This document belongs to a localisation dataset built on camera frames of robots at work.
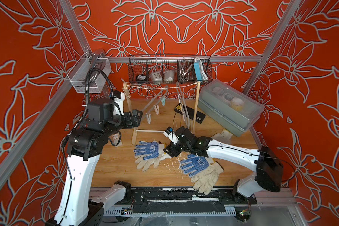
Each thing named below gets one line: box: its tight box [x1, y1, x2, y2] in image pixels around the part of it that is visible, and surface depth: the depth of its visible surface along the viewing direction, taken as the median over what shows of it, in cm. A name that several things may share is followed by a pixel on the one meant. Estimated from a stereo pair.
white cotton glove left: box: [134, 143, 172, 172], surface depth 87 cm
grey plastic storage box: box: [197, 79, 266, 137], surface depth 96 cm
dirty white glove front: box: [190, 157, 225, 195], surface depth 80 cm
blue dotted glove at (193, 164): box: [179, 154, 210, 178], surface depth 85 cm
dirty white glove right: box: [211, 129, 234, 145], surface depth 98 cm
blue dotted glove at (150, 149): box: [133, 141, 160, 161], surface depth 91 cm
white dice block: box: [151, 71, 163, 85], surface depth 95 cm
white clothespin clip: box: [153, 104, 160, 115], surface depth 83 cm
